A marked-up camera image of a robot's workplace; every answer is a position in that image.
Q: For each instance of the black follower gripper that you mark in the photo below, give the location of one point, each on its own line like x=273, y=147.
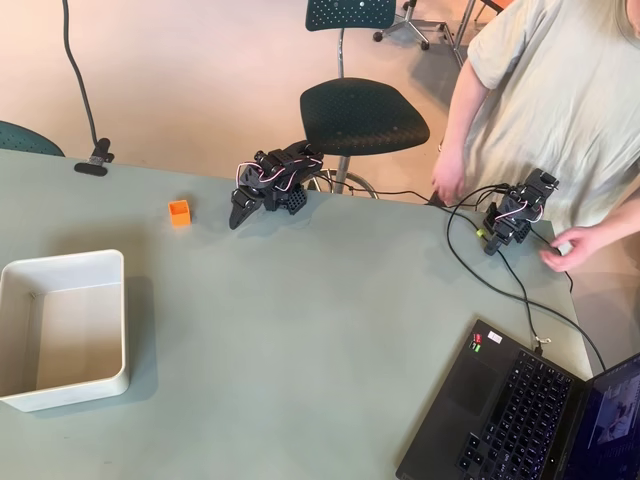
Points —
x=242, y=201

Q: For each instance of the black leader robot arm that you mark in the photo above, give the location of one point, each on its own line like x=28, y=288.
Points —
x=522, y=205

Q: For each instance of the small orange cube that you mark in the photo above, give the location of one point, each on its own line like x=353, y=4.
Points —
x=180, y=214

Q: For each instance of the black follower robot arm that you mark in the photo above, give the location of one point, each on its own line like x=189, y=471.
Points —
x=288, y=201

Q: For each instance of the person's left forearm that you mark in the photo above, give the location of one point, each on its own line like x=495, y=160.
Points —
x=620, y=225

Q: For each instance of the person's right forearm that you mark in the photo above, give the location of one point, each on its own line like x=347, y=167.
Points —
x=465, y=110

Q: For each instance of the white plastic bin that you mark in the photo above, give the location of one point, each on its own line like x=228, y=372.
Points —
x=80, y=320

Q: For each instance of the person's right hand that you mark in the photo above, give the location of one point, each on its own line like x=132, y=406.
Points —
x=450, y=177

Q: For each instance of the person's left hand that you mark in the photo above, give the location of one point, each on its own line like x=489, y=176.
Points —
x=575, y=247

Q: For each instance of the small green object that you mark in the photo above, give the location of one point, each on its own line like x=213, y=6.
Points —
x=481, y=233

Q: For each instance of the dark green perforated chair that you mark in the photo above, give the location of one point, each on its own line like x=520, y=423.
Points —
x=362, y=117

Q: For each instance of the black gooseneck table clamp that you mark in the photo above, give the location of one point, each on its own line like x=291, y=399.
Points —
x=95, y=162

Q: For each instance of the beige t-shirt torso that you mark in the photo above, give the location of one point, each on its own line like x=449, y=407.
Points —
x=560, y=100

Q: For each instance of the black open laptop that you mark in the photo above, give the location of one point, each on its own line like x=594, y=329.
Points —
x=520, y=410

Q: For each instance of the grey metal table leg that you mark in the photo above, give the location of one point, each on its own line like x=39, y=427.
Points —
x=460, y=35

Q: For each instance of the green chair seat edge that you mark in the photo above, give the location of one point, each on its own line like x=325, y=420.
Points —
x=25, y=140

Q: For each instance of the grey castor chair base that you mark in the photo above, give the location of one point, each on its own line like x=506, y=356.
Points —
x=407, y=25

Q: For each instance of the orange object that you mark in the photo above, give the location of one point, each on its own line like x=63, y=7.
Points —
x=497, y=3

